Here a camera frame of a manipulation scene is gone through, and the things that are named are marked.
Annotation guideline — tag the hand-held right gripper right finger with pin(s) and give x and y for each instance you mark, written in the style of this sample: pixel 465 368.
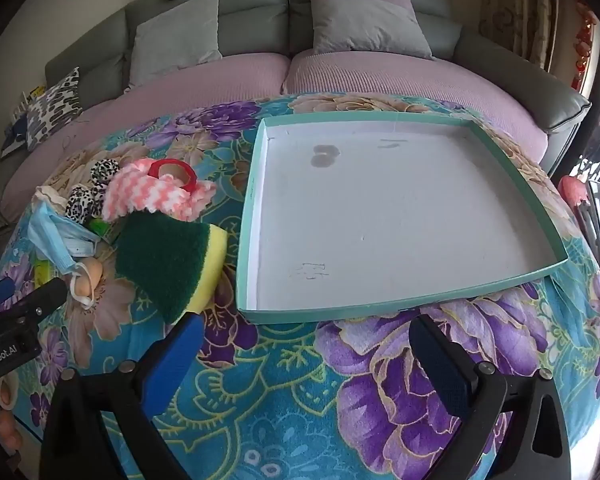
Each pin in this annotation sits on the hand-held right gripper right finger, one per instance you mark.
pixel 440 365

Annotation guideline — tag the plain grey pillow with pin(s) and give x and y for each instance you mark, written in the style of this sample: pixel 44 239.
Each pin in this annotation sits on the plain grey pillow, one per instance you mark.
pixel 175 42

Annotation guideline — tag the red hanging decoration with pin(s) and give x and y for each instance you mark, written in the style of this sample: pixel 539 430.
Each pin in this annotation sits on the red hanging decoration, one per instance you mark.
pixel 582 55

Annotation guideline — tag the beige patterned curtain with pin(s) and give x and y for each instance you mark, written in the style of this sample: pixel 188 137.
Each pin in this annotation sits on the beige patterned curtain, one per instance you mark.
pixel 525 10

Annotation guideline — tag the blue face mask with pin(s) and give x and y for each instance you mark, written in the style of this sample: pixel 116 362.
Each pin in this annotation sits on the blue face mask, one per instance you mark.
pixel 50 235

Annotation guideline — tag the pink white knit cloth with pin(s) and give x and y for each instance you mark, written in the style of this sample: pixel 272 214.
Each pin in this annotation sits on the pink white knit cloth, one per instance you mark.
pixel 135 195

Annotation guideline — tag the floral blanket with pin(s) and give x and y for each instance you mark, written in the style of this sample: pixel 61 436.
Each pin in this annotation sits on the floral blanket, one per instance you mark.
pixel 290 400

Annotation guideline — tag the green yellow sponge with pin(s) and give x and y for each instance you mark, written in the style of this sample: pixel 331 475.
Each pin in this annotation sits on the green yellow sponge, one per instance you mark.
pixel 165 260

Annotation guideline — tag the grey sofa with pink seats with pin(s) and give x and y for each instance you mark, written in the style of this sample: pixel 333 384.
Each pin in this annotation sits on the grey sofa with pink seats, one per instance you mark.
pixel 380 85

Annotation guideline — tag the black white patterned pillow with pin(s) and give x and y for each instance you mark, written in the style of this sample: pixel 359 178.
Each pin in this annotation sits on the black white patterned pillow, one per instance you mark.
pixel 52 107

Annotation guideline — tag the stack of books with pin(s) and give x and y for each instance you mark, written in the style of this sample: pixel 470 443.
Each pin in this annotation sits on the stack of books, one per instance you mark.
pixel 30 97

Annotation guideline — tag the teal shallow box tray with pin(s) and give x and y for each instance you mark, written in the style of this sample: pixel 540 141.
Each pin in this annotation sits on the teal shallow box tray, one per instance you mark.
pixel 380 210

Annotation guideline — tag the blue white cushion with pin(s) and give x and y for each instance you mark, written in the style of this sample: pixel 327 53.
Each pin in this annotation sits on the blue white cushion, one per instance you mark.
pixel 14 135

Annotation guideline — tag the person's left hand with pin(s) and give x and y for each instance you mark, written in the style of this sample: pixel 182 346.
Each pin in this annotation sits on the person's left hand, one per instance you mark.
pixel 7 430

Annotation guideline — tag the beige makeup sponge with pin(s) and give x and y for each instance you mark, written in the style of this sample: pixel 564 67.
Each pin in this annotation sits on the beige makeup sponge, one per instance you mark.
pixel 87 275

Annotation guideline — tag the light green cloth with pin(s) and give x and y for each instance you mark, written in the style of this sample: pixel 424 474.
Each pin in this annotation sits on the light green cloth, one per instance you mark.
pixel 42 271

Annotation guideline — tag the red tape roll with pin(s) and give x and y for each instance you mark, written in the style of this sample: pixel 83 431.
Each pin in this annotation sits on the red tape roll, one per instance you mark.
pixel 172 169

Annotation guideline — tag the leopard print scrunchie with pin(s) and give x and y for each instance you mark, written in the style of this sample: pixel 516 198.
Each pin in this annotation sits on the leopard print scrunchie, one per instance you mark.
pixel 80 205
pixel 102 172

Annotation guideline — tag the grey and pink pillow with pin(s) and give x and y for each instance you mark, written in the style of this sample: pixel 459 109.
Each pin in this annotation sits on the grey and pink pillow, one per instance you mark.
pixel 365 22

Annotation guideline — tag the cream lace sleeve cover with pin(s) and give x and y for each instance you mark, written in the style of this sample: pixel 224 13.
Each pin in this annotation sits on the cream lace sleeve cover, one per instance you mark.
pixel 50 195

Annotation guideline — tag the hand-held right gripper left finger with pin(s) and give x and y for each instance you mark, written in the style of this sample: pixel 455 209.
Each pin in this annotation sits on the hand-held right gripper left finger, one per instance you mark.
pixel 172 355

